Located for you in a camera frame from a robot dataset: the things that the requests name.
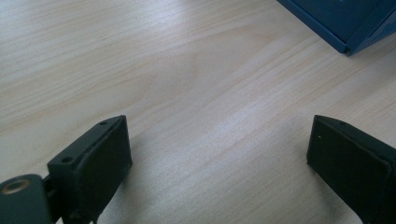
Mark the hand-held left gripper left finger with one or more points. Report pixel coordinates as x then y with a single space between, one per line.
93 168

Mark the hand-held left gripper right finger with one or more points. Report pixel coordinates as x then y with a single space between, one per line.
355 168

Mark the blue plastic file rack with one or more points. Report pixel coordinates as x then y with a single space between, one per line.
348 21

